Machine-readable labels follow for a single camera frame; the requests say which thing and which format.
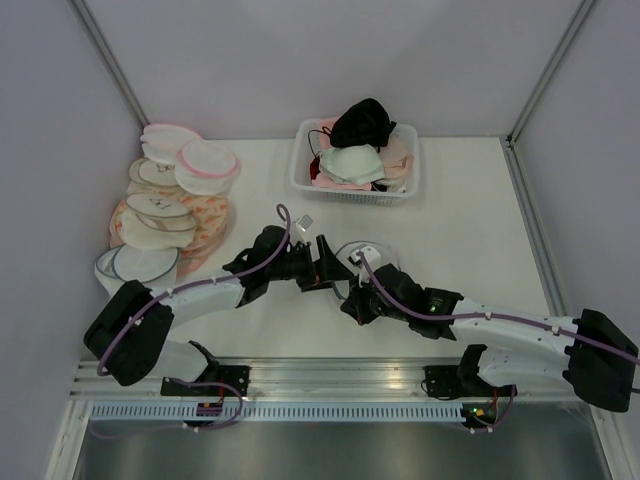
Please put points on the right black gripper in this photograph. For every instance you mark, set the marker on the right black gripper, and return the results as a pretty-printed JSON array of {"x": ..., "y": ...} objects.
[{"x": 354, "y": 305}]

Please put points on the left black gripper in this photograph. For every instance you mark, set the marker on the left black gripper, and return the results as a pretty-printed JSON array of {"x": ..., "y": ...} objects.
[{"x": 329, "y": 268}]

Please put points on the white mesh blue-trim laundry bag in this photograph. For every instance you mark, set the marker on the white mesh blue-trim laundry bag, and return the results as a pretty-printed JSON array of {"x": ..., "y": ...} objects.
[{"x": 388, "y": 255}]

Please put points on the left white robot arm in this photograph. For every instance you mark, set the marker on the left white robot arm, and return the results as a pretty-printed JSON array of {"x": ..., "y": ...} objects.
[{"x": 130, "y": 335}]

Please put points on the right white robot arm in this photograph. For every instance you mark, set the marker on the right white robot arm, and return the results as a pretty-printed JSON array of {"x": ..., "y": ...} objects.
[{"x": 588, "y": 355}]

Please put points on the white bra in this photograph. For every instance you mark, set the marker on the white bra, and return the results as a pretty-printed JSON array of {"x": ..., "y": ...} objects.
[{"x": 357, "y": 165}]

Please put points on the orange patterned laundry bag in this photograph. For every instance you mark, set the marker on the orange patterned laundry bag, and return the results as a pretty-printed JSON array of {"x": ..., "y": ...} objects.
[{"x": 211, "y": 213}]

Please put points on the black bra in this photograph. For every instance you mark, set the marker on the black bra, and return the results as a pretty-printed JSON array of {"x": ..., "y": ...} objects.
[{"x": 365, "y": 123}]

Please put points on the pink-trim mesh laundry bag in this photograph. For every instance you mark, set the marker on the pink-trim mesh laundry bag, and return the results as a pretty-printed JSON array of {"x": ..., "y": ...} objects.
[{"x": 206, "y": 167}]

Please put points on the beige bag with bra print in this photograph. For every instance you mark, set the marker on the beige bag with bra print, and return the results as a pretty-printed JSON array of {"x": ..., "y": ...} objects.
[{"x": 152, "y": 222}]

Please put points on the beige-trim mesh laundry bag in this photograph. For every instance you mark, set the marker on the beige-trim mesh laundry bag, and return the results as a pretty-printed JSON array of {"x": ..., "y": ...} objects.
[{"x": 149, "y": 176}]

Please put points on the blue-trim mesh bag on pile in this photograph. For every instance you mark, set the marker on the blue-trim mesh bag on pile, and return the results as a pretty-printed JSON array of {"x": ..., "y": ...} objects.
[{"x": 124, "y": 263}]

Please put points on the pink-trim bag at back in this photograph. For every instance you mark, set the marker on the pink-trim bag at back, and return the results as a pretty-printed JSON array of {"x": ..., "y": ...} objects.
[{"x": 161, "y": 142}]

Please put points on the white plastic basket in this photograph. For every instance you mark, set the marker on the white plastic basket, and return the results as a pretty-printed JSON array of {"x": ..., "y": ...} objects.
[{"x": 307, "y": 142}]

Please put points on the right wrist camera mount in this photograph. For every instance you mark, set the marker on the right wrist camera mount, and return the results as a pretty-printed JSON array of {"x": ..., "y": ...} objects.
[{"x": 366, "y": 259}]

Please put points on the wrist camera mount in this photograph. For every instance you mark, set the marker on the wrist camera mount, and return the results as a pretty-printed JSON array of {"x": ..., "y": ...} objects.
[
  {"x": 300, "y": 230},
  {"x": 366, "y": 259}
]

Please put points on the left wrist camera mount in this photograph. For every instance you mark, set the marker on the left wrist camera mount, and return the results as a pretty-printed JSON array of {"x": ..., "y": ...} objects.
[{"x": 300, "y": 230}]

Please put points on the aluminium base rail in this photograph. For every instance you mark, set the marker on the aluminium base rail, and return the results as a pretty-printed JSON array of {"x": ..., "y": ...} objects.
[{"x": 295, "y": 379}]

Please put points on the right aluminium table-edge rail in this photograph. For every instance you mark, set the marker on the right aluminium table-edge rail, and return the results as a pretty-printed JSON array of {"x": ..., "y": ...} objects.
[{"x": 545, "y": 264}]

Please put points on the white slotted cable duct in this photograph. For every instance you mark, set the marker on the white slotted cable duct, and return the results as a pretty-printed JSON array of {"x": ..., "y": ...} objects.
[{"x": 280, "y": 411}]

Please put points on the left aluminium frame post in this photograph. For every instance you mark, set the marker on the left aluminium frame post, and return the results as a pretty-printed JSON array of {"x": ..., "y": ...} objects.
[{"x": 102, "y": 48}]

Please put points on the aluminium frame post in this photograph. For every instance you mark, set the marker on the aluminium frame post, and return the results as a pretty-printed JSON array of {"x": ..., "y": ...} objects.
[
  {"x": 562, "y": 48},
  {"x": 102, "y": 48}
]

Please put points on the right aluminium frame post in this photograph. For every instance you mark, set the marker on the right aluminium frame post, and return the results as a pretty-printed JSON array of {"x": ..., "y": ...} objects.
[{"x": 562, "y": 48}]

